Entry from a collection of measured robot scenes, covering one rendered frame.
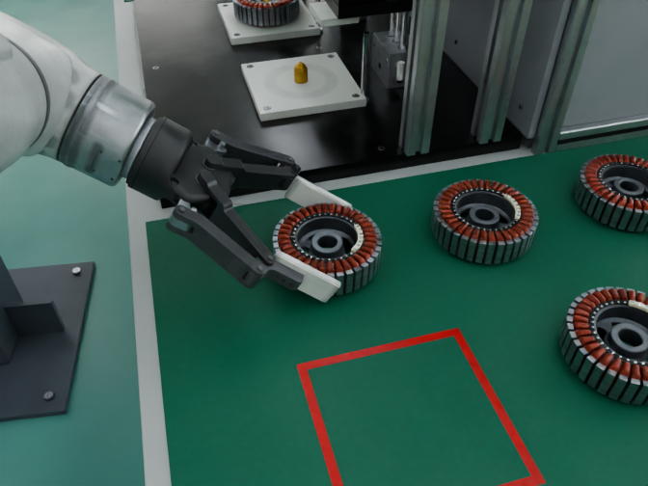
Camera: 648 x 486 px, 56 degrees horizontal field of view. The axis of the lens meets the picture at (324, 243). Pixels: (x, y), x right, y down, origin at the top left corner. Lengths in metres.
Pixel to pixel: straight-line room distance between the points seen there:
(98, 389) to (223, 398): 1.01
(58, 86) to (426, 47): 0.38
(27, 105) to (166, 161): 0.14
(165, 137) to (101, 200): 1.48
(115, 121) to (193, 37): 0.54
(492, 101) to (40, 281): 1.35
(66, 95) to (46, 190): 1.60
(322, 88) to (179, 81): 0.22
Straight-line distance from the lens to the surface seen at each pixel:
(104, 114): 0.57
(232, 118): 0.85
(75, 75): 0.58
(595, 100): 0.88
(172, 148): 0.57
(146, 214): 0.74
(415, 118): 0.75
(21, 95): 0.48
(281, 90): 0.89
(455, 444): 0.53
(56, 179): 2.20
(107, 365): 1.58
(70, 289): 1.76
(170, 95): 0.92
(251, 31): 1.07
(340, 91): 0.88
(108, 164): 0.58
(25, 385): 1.59
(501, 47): 0.76
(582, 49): 0.80
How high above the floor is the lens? 1.21
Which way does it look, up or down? 43 degrees down
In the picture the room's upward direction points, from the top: straight up
